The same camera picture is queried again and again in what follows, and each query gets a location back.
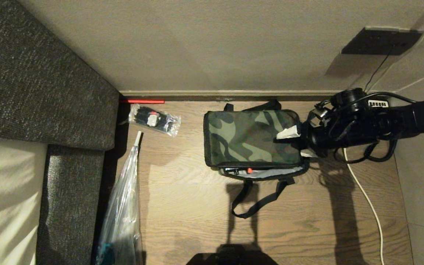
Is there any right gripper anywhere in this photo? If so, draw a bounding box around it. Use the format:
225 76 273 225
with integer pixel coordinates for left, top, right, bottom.
276 120 347 158

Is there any camouflage bag with black strap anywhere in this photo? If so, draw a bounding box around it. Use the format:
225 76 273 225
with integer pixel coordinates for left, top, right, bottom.
203 99 310 220

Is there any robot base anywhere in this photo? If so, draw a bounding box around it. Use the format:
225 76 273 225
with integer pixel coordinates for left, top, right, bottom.
185 244 279 265

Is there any black case with red tab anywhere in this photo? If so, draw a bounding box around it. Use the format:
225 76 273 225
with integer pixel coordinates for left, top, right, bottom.
222 167 254 176

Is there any clear plastic bag white tip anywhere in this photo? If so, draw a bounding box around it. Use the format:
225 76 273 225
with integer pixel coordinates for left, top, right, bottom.
95 131 144 265

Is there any wooden baseboard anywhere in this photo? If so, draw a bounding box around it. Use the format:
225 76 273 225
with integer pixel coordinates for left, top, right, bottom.
119 90 342 102

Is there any clear packet of black parts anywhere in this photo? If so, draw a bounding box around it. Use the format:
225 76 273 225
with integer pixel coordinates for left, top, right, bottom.
128 104 181 138

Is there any red stick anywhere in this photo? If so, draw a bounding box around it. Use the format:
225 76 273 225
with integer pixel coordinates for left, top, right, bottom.
120 99 165 104

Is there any grey fabric sofa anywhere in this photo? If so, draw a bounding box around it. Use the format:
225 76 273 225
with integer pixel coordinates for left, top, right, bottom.
0 0 120 265

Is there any white cushion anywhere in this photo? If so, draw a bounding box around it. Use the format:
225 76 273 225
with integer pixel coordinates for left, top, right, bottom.
0 135 48 265

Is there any thick white cable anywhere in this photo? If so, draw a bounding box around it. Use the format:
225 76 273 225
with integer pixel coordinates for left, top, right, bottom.
342 147 386 265

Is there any thin black cable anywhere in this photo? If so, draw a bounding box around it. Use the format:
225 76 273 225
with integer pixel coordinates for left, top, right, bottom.
364 44 395 92

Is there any black wall socket plate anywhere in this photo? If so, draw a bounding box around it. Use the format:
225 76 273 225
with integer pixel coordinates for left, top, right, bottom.
341 26 424 56

